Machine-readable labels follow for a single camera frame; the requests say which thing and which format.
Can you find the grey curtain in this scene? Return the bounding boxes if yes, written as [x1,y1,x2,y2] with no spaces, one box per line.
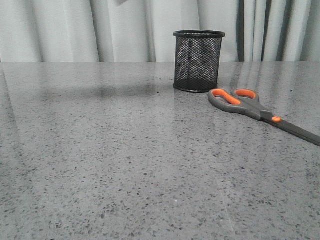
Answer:
[0,0,320,62]

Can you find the black mesh pen holder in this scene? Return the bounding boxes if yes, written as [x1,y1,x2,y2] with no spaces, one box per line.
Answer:
[173,30,226,93]

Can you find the grey orange scissors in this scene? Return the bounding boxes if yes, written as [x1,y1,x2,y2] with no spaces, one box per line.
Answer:
[208,88,320,146]

